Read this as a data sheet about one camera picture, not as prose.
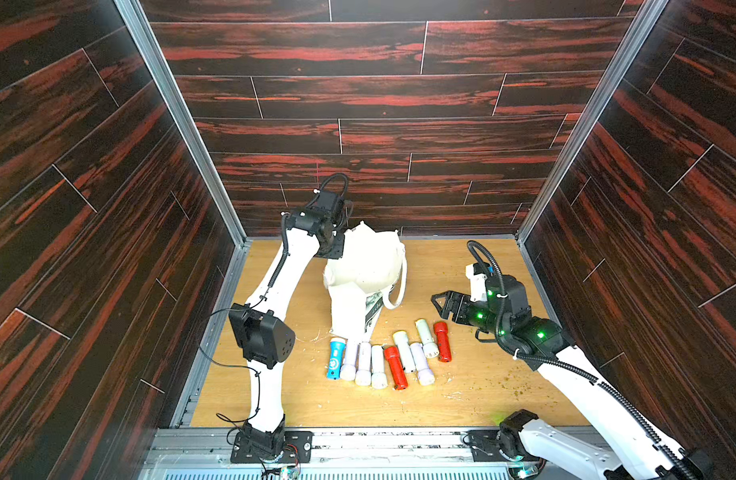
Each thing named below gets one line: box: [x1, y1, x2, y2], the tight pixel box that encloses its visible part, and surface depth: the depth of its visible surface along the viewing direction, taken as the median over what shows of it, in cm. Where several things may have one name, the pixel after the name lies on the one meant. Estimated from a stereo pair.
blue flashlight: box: [327, 338, 346, 380], surface depth 88 cm
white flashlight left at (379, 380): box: [372, 344, 388, 389], surface depth 86 cm
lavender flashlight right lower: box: [409, 342, 435, 386], surface depth 86 cm
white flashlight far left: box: [340, 340, 357, 381], surface depth 87 cm
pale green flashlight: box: [415, 318, 439, 359], surface depth 91 cm
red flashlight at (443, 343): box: [434, 321, 453, 363], surface depth 90 cm
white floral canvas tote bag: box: [323, 221, 408, 342], surface depth 88 cm
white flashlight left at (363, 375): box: [355, 341, 372, 386], surface depth 86 cm
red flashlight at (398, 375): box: [383, 345, 408, 391], surface depth 86 cm
